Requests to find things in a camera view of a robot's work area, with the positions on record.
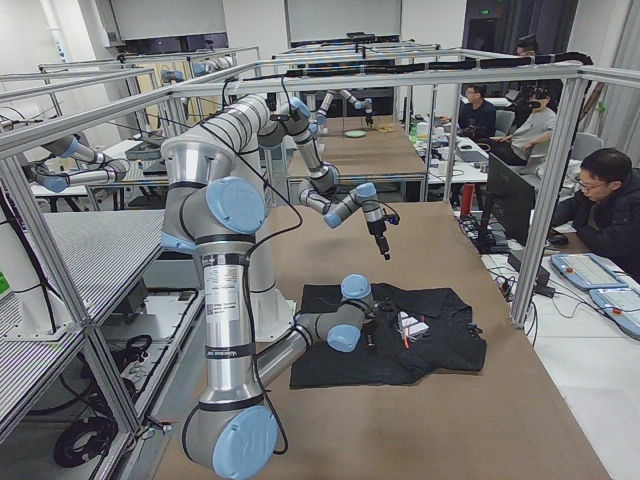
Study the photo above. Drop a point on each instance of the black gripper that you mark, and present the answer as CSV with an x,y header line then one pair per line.
x,y
370,342
376,229

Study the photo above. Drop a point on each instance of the black t-shirt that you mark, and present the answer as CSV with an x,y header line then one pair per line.
x,y
453,341

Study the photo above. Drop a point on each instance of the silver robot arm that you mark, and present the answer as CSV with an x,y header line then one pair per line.
x,y
233,428
254,117

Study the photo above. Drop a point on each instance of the red bottle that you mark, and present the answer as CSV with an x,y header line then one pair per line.
x,y
468,193

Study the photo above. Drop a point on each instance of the green plate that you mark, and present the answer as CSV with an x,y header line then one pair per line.
x,y
354,134

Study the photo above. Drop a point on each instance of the black computer monitor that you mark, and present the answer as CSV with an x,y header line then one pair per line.
x,y
510,200

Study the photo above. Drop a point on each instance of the seated man dark jacket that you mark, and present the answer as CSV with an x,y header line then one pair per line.
x,y
477,117

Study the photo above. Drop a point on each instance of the seated person in grey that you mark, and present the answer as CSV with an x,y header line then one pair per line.
x,y
531,140

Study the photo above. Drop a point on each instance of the blue teach pendant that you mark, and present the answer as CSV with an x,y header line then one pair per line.
x,y
622,306
586,271

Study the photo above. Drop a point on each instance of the man in black jacket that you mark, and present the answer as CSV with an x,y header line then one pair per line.
x,y
605,210

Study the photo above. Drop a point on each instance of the standing man in black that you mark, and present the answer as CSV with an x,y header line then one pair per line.
x,y
527,46

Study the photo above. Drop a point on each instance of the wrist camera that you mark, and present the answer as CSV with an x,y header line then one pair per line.
x,y
393,219

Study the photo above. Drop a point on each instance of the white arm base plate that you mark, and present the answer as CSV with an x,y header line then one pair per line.
x,y
273,317

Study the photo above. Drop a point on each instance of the aluminium cage frame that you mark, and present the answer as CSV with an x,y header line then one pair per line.
x,y
303,73

